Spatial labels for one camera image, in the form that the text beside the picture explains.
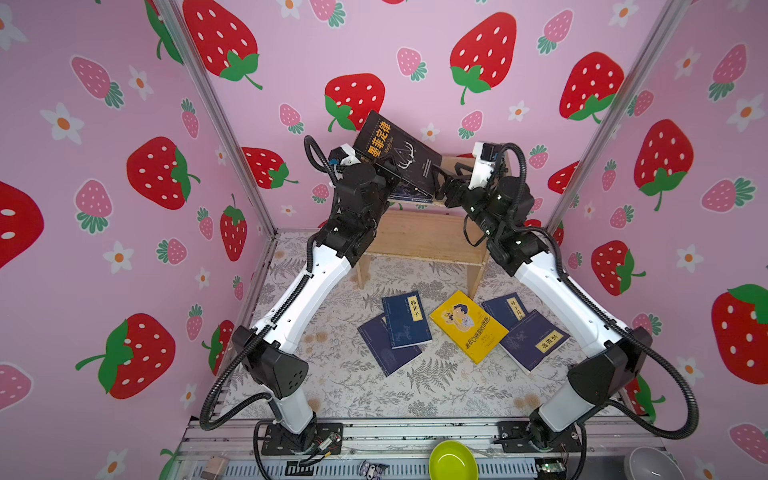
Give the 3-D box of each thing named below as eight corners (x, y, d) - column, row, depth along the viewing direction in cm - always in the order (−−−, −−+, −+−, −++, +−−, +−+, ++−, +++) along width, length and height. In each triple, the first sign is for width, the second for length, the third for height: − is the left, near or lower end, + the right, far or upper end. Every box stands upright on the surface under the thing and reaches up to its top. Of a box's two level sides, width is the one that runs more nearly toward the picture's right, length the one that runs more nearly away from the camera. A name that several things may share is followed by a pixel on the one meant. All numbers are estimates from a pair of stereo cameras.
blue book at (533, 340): (529, 374, 86) (533, 371, 84) (496, 341, 93) (499, 336, 90) (566, 341, 93) (571, 336, 90) (533, 312, 100) (537, 307, 97)
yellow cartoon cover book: (478, 364, 88) (480, 360, 86) (429, 317, 98) (430, 313, 96) (507, 334, 94) (509, 330, 92) (458, 293, 104) (459, 289, 102)
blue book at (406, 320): (392, 350, 91) (392, 347, 89) (381, 301, 102) (381, 297, 100) (431, 342, 93) (432, 338, 91) (417, 295, 104) (417, 290, 102)
